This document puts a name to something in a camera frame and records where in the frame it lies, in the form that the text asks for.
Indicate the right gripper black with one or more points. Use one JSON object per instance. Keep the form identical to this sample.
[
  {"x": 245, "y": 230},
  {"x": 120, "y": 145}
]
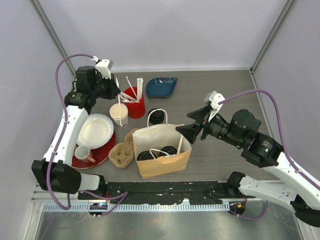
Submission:
[{"x": 191, "y": 131}]

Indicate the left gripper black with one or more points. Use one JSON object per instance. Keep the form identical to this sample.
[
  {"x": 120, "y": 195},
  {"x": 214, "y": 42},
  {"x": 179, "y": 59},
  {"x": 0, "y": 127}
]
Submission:
[{"x": 114, "y": 89}]

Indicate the stack of black lids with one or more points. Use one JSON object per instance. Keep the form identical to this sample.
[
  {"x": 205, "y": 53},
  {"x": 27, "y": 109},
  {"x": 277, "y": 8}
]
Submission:
[{"x": 157, "y": 117}]

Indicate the brown paper bag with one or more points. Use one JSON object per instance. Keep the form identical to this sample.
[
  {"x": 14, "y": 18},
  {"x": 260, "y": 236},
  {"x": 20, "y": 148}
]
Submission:
[{"x": 159, "y": 149}]

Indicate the stack of white paper cups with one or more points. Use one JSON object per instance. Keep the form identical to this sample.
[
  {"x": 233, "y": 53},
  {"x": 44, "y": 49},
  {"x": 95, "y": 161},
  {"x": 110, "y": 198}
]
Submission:
[{"x": 114, "y": 114}]

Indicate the brown pulp cup carrier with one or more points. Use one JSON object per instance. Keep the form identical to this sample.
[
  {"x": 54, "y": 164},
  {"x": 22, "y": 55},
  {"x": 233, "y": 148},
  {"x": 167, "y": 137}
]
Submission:
[{"x": 122, "y": 154}]

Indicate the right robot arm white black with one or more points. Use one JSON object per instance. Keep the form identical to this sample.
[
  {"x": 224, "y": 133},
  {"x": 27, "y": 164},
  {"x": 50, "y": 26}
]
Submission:
[{"x": 298, "y": 196}]

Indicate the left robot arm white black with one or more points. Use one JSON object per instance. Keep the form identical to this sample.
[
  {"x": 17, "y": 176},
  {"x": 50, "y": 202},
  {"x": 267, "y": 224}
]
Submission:
[{"x": 54, "y": 171}]

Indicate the white wrapped straw horizontal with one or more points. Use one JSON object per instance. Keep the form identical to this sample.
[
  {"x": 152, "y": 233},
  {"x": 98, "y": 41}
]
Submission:
[{"x": 128, "y": 99}]

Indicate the blue ceramic leaf dish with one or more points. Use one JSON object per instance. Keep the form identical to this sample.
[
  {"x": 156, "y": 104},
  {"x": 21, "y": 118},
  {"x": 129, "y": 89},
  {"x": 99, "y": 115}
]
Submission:
[{"x": 161, "y": 87}]

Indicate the white paper plates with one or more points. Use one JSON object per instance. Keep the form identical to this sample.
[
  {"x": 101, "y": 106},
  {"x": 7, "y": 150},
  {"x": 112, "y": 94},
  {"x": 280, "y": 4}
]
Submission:
[{"x": 96, "y": 131}]

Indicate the red straw holder cup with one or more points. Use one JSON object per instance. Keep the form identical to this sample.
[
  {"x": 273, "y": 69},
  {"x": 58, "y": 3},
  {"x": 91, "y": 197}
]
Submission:
[{"x": 136, "y": 110}]

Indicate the pink mug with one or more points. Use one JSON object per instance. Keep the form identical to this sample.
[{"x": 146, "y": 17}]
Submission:
[{"x": 83, "y": 153}]

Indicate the red round tray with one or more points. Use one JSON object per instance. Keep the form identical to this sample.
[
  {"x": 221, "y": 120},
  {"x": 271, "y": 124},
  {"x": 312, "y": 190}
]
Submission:
[{"x": 99, "y": 154}]

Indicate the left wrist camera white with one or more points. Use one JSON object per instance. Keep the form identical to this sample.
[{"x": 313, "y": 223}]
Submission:
[{"x": 103, "y": 66}]

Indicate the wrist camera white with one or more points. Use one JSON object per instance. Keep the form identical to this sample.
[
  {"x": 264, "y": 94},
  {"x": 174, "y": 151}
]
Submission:
[
  {"x": 214, "y": 98},
  {"x": 103, "y": 66}
]

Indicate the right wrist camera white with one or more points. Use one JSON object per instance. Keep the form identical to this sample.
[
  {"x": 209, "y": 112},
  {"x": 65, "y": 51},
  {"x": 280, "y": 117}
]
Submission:
[{"x": 214, "y": 98}]

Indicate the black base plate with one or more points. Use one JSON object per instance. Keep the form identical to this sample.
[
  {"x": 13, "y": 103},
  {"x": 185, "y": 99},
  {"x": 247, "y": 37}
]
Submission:
[{"x": 169, "y": 193}]

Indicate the white slotted cable duct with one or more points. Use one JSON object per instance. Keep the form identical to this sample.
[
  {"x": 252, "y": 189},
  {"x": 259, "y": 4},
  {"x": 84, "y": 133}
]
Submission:
[{"x": 185, "y": 206}]

